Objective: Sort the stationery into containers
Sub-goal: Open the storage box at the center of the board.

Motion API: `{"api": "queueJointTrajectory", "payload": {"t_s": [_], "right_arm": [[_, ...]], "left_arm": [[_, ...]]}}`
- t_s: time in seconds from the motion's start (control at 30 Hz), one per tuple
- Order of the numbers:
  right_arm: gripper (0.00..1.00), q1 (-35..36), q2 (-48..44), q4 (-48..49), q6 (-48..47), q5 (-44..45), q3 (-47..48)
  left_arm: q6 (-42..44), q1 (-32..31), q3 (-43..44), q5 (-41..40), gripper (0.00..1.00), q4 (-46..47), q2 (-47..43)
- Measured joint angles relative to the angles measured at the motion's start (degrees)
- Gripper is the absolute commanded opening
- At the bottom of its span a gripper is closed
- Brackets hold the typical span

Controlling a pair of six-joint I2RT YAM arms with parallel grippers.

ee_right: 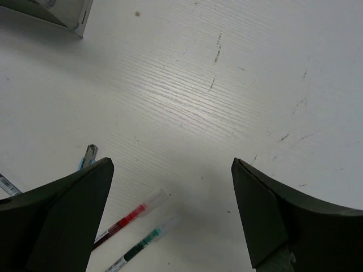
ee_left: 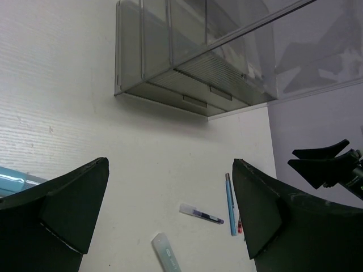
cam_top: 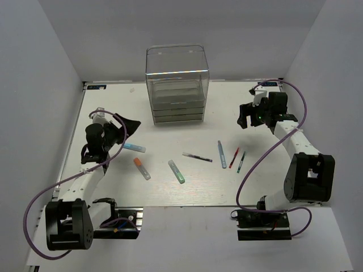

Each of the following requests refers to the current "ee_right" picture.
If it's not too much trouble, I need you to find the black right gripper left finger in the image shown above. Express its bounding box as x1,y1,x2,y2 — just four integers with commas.
1,158,114,271

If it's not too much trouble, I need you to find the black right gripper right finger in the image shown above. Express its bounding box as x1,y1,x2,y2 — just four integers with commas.
231,158,362,271

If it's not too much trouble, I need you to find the clear plastic drawer organizer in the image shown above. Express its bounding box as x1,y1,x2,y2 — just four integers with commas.
1,0,93,38

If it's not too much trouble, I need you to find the purple ink pen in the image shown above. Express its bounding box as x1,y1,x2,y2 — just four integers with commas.
0,174,22,197

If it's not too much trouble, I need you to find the green ink pen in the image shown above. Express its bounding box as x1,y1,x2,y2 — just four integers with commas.
105,216,180,272

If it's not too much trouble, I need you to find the red ink pen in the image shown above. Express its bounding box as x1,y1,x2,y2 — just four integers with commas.
93,189,169,250

